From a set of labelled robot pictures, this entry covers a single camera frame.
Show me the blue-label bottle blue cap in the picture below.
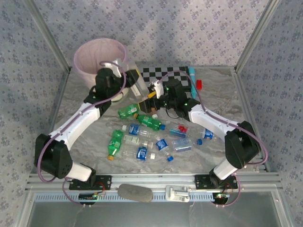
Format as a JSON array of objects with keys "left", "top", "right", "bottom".
[{"left": 154, "top": 139, "right": 175, "bottom": 163}]

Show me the blue-label bottle white cap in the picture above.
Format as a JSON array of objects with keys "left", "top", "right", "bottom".
[
  {"left": 121, "top": 123, "right": 162, "bottom": 140},
  {"left": 122, "top": 146, "right": 156, "bottom": 162}
]

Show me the large clear bottle blue cap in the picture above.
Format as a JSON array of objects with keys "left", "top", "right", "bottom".
[{"left": 171, "top": 137, "right": 204, "bottom": 152}]

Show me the black and grey chessboard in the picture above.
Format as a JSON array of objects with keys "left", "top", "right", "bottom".
[{"left": 138, "top": 66, "right": 191, "bottom": 93}]

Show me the clear bottle white label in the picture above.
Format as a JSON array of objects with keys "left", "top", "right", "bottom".
[{"left": 128, "top": 61, "right": 149, "bottom": 100}]

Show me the grey metal panel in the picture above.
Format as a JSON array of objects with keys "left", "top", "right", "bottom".
[{"left": 18, "top": 191, "right": 288, "bottom": 227}]

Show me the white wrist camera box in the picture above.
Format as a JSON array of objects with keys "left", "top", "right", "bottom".
[
  {"left": 109, "top": 59, "right": 123, "bottom": 78},
  {"left": 149, "top": 81, "right": 164, "bottom": 96}
]

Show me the clear bottle red cap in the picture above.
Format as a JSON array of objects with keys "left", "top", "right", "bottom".
[{"left": 169, "top": 124, "right": 189, "bottom": 139}]

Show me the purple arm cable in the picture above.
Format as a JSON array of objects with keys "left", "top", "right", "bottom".
[
  {"left": 36, "top": 61, "right": 127, "bottom": 208},
  {"left": 155, "top": 70, "right": 269, "bottom": 209}
]

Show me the clear bottle green-white label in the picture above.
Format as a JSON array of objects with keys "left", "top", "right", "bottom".
[{"left": 122, "top": 134, "right": 155, "bottom": 149}]

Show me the grey slotted cable duct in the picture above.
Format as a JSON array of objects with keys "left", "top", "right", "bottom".
[{"left": 34, "top": 192, "right": 237, "bottom": 203}]

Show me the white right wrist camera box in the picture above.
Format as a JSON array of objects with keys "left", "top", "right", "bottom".
[{"left": 149, "top": 81, "right": 164, "bottom": 96}]

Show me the grey oval pad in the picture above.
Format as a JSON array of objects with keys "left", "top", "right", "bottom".
[{"left": 117, "top": 183, "right": 153, "bottom": 203}]

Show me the thin black right gripper cable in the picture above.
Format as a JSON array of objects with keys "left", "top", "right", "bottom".
[{"left": 165, "top": 107, "right": 182, "bottom": 119}]

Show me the aluminium frame corner post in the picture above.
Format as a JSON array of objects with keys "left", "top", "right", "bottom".
[
  {"left": 234, "top": 0, "right": 283, "bottom": 73},
  {"left": 22, "top": 0, "right": 72, "bottom": 73}
]

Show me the green bottle yellow-green label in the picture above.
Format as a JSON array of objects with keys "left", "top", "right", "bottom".
[{"left": 117, "top": 103, "right": 143, "bottom": 120}]

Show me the white plastic bracket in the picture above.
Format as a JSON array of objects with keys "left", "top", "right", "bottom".
[{"left": 165, "top": 184, "right": 190, "bottom": 203}]

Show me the small circuit board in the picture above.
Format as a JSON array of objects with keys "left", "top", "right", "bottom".
[
  {"left": 212, "top": 192, "right": 230, "bottom": 204},
  {"left": 79, "top": 192, "right": 100, "bottom": 201}
]

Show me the blue-label clear bottle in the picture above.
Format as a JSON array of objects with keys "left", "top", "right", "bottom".
[{"left": 200, "top": 128, "right": 218, "bottom": 142}]

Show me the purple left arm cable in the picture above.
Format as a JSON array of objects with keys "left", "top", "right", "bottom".
[{"left": 36, "top": 61, "right": 127, "bottom": 208}]

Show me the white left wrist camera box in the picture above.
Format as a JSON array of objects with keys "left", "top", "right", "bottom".
[{"left": 109, "top": 59, "right": 123, "bottom": 78}]

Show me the aluminium front rail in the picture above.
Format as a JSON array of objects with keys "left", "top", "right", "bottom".
[{"left": 25, "top": 172, "right": 284, "bottom": 192}]

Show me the teal plastic marker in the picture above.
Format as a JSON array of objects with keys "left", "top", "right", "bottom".
[{"left": 188, "top": 67, "right": 197, "bottom": 100}]

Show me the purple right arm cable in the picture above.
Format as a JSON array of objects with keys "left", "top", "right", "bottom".
[{"left": 155, "top": 70, "right": 269, "bottom": 209}]

